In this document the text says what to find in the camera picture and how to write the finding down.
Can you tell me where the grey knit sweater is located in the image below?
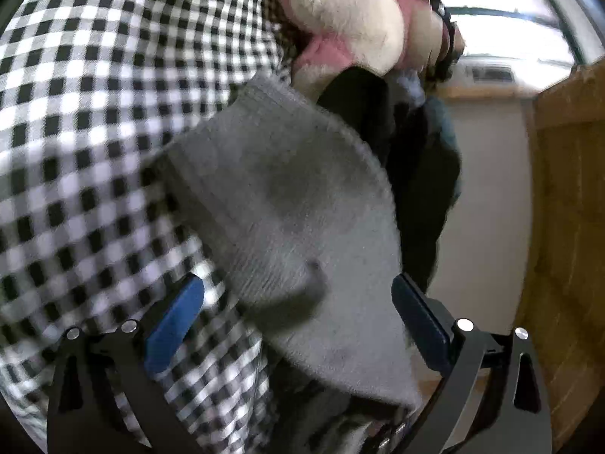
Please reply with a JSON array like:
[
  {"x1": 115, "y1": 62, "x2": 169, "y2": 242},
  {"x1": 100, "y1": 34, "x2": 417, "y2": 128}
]
[{"x1": 155, "y1": 74, "x2": 422, "y2": 408}]

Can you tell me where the black clothing pile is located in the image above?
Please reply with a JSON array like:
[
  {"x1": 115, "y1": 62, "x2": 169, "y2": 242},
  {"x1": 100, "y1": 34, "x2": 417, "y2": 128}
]
[{"x1": 318, "y1": 67, "x2": 461, "y2": 291}]

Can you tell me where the black white checkered bedsheet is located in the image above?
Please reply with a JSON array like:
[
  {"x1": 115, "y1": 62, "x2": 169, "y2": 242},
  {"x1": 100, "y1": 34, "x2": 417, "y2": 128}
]
[{"x1": 1, "y1": 0, "x2": 294, "y2": 453}]

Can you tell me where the pink white plush toy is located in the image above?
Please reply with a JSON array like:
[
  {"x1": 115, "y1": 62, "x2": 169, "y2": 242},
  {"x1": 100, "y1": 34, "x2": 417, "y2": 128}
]
[{"x1": 281, "y1": 0, "x2": 464, "y2": 101}]

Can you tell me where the wooden bed frame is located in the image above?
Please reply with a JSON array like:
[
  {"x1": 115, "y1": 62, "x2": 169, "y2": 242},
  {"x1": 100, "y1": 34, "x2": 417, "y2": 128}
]
[{"x1": 516, "y1": 62, "x2": 604, "y2": 452}]

